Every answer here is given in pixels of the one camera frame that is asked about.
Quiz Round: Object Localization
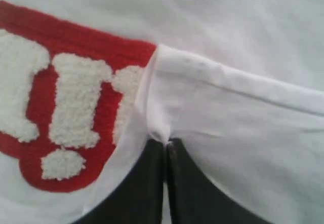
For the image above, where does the white t-shirt red lettering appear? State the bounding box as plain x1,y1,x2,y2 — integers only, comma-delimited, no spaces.
1,0,323,223

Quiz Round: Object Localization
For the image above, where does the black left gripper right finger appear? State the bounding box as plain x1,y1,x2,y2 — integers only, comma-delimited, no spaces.
166,138,261,223

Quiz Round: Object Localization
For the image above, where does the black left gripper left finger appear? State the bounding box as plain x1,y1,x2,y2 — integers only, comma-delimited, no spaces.
76,139,165,224

